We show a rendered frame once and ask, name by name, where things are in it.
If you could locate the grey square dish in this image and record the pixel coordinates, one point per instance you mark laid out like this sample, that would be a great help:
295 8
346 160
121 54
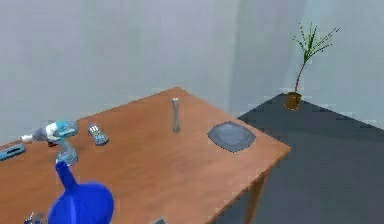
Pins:
231 136

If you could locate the teal and grey drill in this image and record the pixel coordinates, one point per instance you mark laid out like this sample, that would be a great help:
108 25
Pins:
60 135

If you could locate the grey slim candlestick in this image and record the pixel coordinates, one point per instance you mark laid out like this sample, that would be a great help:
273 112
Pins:
175 116

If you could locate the brown wooden table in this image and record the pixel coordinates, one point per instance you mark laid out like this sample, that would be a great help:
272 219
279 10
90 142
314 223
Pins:
160 173

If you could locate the grey remote control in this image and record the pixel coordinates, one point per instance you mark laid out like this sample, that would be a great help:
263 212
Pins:
97 134

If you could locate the small grey flat object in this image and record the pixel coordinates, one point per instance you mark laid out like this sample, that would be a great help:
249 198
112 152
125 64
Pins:
160 221

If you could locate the potted house plant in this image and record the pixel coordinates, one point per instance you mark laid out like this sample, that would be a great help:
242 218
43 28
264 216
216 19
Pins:
308 63

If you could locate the blue flat remote control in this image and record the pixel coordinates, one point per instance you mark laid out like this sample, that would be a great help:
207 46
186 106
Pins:
11 152

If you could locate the small blue and white object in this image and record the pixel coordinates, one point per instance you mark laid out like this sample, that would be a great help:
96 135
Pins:
33 219

